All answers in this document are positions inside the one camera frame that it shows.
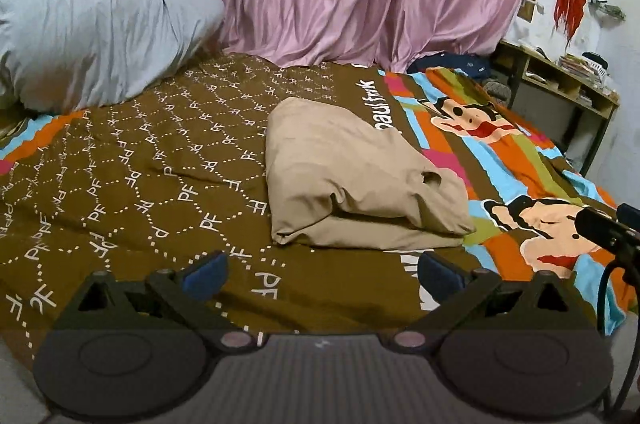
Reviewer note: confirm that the grey fabric bundle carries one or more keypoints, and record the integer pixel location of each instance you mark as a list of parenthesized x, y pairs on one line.
[(90, 29)]

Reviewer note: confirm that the navy blue bag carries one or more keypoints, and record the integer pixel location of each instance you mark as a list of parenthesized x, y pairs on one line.
[(455, 65)]

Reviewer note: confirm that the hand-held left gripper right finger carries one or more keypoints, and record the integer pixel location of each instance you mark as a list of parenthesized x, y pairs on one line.
[(440, 276)]

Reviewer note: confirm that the wooden side desk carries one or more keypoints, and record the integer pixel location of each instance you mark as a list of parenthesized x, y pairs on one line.
[(555, 94)]

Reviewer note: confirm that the stack of books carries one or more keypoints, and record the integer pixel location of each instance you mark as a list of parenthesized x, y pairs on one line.
[(575, 65)]

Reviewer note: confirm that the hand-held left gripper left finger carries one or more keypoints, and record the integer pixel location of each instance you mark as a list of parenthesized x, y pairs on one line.
[(205, 276)]

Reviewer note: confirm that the red hanging tassel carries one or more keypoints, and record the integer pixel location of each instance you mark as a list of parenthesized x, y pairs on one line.
[(569, 4)]

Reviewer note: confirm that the cartoon printed bed sheet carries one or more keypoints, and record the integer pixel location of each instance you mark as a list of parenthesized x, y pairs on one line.
[(125, 184)]

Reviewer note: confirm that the beige hooded jacket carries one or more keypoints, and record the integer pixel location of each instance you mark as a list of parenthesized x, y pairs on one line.
[(350, 174)]

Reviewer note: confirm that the wall hook rack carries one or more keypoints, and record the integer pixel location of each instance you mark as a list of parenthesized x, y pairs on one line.
[(607, 9)]

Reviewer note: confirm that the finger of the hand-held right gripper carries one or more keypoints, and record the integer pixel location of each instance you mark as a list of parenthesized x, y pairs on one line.
[(600, 226)]

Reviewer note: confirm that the checkered grey bag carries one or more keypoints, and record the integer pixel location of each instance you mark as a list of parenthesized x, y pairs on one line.
[(496, 90)]

